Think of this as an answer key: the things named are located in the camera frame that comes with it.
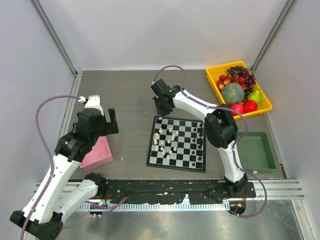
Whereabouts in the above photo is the aluminium frame rail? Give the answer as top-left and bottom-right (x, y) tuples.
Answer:
(29, 0), (83, 83)

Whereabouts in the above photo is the green pear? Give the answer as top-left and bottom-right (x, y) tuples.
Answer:
(247, 89), (261, 104)

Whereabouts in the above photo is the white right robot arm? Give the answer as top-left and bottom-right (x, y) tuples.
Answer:
(151, 79), (248, 197)

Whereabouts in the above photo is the yellow fruit tray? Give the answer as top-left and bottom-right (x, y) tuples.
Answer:
(206, 61), (273, 118)

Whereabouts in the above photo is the black and white chessboard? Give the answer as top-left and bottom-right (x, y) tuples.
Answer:
(146, 116), (206, 173)

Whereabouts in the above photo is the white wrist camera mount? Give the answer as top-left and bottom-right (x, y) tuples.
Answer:
(77, 95), (104, 115)

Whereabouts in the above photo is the purple grape bunch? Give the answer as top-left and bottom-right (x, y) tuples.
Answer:
(227, 66), (257, 96)

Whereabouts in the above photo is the green empty tray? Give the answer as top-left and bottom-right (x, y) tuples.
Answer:
(237, 131), (277, 174)

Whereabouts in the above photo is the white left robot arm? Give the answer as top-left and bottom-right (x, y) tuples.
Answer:
(9, 108), (119, 240)

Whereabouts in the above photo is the pink open box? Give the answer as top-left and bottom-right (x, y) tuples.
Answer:
(80, 136), (114, 172)

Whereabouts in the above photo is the green melon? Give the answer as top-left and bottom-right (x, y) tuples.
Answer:
(221, 83), (245, 105)

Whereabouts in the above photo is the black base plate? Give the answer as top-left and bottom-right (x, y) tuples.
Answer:
(98, 180), (256, 205)

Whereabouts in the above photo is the red apple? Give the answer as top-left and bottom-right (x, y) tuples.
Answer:
(229, 103), (245, 115)
(243, 100), (258, 113)

